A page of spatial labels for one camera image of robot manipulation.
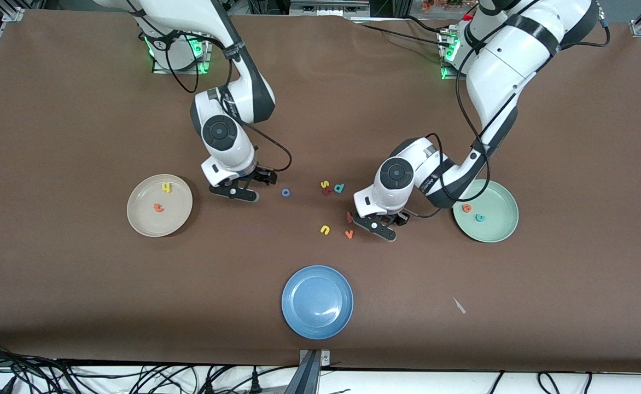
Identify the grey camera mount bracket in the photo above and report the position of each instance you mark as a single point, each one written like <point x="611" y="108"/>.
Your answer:
<point x="310" y="369"/>

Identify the brown table cover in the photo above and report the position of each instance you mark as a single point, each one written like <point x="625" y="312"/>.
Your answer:
<point x="320" y="137"/>

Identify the beige plate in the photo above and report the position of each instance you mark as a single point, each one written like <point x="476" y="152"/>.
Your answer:
<point x="145" y="221"/>

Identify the white paper scrap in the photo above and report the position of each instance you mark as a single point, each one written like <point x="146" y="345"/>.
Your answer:
<point x="459" y="306"/>

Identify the green plate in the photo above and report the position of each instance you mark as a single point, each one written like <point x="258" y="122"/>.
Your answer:
<point x="495" y="230"/>

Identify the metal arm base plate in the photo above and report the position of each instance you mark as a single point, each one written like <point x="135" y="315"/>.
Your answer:
<point x="452" y="76"/>
<point x="181" y="71"/>

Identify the aluminium frame bar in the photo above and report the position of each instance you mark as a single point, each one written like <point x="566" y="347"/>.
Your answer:
<point x="326" y="8"/>

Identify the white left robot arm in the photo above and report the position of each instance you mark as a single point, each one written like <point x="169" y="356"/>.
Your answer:
<point x="506" y="60"/>

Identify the blue plate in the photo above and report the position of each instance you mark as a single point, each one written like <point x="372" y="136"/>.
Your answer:
<point x="317" y="302"/>

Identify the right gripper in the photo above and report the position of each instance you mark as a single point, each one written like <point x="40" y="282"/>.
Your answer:
<point x="258" y="175"/>

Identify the orange flowers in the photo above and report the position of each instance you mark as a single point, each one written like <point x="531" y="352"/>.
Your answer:
<point x="441" y="4"/>

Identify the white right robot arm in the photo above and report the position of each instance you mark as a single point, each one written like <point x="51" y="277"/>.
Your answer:
<point x="189" y="13"/>

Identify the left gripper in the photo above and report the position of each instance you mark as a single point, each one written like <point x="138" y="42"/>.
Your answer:
<point x="398" y="217"/>

